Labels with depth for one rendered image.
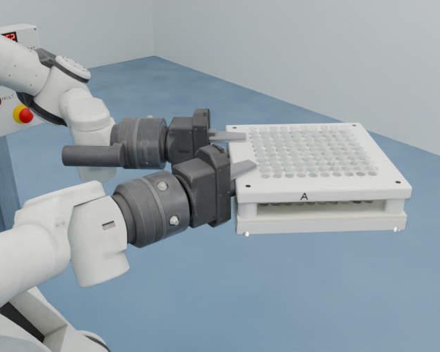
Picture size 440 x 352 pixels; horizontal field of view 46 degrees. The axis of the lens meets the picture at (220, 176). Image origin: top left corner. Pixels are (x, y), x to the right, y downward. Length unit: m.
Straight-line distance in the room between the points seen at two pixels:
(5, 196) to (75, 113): 0.74
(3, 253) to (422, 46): 3.21
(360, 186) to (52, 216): 0.41
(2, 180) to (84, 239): 0.95
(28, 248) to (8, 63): 0.59
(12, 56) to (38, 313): 0.49
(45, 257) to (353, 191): 0.41
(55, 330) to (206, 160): 0.54
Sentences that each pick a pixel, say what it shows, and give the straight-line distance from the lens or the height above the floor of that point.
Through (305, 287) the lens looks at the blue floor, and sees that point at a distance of 2.26.
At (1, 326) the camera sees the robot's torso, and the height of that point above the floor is 0.81.
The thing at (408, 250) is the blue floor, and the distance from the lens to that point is 2.59.
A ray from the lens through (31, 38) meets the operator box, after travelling 1.45.
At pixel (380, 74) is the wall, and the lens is 3.72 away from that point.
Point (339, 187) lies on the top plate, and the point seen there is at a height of 1.08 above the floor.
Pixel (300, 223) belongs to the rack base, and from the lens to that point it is 0.75.
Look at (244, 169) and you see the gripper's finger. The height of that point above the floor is 1.09.
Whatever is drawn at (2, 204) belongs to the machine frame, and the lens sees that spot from 1.60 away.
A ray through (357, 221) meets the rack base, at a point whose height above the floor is 1.03.
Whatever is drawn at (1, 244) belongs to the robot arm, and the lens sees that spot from 0.53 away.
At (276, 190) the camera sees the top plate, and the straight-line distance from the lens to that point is 0.71.
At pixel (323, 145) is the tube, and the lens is 0.84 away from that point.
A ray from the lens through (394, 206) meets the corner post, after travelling 0.78.
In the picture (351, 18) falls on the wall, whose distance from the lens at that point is 3.80.
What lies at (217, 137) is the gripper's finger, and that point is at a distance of 0.85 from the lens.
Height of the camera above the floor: 1.43
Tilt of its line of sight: 28 degrees down
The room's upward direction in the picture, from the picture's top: straight up
